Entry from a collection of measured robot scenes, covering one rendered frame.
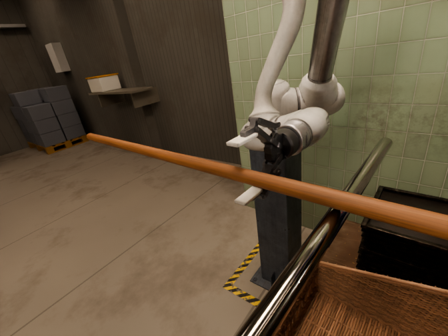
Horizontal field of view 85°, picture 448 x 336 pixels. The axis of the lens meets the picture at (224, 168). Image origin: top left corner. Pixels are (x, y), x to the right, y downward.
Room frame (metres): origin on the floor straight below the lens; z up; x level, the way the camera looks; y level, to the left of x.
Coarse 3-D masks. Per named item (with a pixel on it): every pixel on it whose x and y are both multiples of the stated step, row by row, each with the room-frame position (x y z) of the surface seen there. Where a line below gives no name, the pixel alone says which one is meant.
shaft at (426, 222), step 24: (120, 144) 0.79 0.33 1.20; (192, 168) 0.54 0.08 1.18; (216, 168) 0.48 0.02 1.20; (240, 168) 0.45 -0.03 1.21; (288, 192) 0.36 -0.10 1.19; (312, 192) 0.33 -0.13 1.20; (336, 192) 0.31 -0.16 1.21; (384, 216) 0.26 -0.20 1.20; (408, 216) 0.24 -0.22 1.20; (432, 216) 0.23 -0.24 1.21
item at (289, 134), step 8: (280, 136) 0.56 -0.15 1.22; (288, 136) 0.56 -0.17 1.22; (296, 136) 0.57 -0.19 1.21; (272, 144) 0.53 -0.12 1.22; (288, 144) 0.55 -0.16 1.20; (296, 144) 0.56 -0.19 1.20; (272, 152) 0.53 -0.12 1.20; (280, 152) 0.55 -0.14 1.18; (288, 152) 0.55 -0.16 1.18; (272, 160) 0.53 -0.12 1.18
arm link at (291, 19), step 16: (288, 0) 0.80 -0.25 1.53; (304, 0) 0.80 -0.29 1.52; (288, 16) 0.79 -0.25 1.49; (288, 32) 0.79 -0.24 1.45; (272, 48) 0.81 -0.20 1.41; (288, 48) 0.80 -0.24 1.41; (272, 64) 0.80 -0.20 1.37; (272, 80) 0.81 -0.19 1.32; (256, 96) 0.82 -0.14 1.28; (256, 112) 0.78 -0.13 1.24; (272, 112) 0.76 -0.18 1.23; (256, 144) 0.75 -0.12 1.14
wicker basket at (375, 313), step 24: (336, 264) 0.57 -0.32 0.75; (312, 288) 0.58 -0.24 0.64; (336, 288) 0.56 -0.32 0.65; (360, 288) 0.51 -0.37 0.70; (384, 288) 0.47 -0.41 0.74; (408, 288) 0.43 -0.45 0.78; (432, 288) 0.40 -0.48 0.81; (312, 312) 0.53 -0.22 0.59; (336, 312) 0.51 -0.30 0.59; (360, 312) 0.50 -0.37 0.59; (384, 312) 0.46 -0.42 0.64; (408, 312) 0.42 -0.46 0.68; (432, 312) 0.39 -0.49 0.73
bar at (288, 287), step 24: (384, 144) 0.53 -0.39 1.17; (360, 168) 0.43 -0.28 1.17; (360, 192) 0.36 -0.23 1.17; (336, 216) 0.30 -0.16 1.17; (312, 240) 0.25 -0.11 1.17; (288, 264) 0.22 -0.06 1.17; (312, 264) 0.22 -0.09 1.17; (288, 288) 0.19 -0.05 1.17; (264, 312) 0.16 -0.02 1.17; (288, 312) 0.17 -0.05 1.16
